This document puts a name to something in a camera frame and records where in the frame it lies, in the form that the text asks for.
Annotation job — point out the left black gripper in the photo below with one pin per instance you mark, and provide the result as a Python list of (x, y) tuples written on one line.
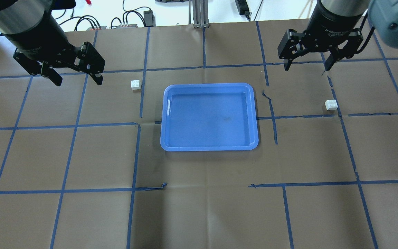
[(37, 40)]

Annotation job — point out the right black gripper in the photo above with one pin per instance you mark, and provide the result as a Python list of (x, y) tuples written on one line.
[(330, 27)]

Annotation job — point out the white block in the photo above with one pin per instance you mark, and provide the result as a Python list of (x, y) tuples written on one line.
[(136, 85), (331, 105)]

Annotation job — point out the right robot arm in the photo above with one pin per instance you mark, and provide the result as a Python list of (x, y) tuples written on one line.
[(379, 15)]

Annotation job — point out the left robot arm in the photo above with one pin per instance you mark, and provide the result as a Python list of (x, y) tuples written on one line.
[(23, 10)]

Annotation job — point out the blue plastic tray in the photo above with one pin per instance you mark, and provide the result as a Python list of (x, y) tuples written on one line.
[(209, 117)]

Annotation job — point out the black power adapter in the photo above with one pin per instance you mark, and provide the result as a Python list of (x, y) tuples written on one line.
[(149, 18)]

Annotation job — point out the aluminium frame post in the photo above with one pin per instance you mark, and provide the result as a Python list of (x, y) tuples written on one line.
[(198, 13)]

